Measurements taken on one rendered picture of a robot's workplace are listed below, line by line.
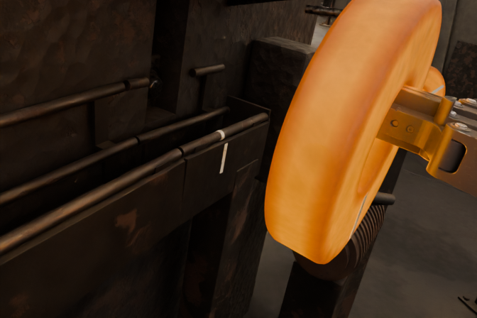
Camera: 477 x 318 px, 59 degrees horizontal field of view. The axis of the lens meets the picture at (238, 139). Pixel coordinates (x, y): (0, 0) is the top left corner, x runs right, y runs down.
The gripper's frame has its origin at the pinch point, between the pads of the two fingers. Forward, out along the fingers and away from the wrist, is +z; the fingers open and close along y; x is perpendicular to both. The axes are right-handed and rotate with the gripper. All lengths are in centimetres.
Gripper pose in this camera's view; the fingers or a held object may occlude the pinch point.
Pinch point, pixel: (371, 103)
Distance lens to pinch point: 25.1
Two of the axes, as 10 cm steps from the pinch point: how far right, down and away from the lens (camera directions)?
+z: -8.3, -3.8, 4.1
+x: 2.1, -8.9, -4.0
